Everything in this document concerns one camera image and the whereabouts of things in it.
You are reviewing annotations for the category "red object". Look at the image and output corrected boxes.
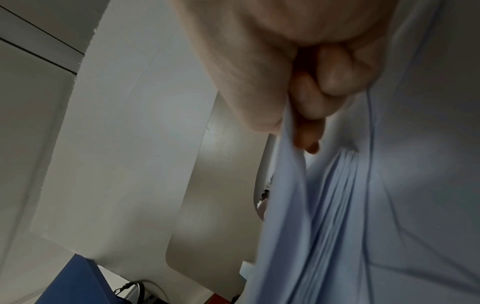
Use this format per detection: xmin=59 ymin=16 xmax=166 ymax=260
xmin=208 ymin=292 xmax=243 ymax=304

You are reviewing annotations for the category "person's right hand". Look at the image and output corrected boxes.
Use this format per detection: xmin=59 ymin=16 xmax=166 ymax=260
xmin=168 ymin=0 xmax=399 ymax=155

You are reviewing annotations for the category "blue box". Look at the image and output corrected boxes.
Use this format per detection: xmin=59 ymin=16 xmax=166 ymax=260
xmin=38 ymin=254 xmax=114 ymax=304

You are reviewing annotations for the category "light blue cloth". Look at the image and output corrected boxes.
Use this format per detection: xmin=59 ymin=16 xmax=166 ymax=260
xmin=245 ymin=0 xmax=480 ymax=304

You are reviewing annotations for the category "black cable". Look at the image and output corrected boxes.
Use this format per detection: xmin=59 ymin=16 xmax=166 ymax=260
xmin=113 ymin=279 xmax=152 ymax=304

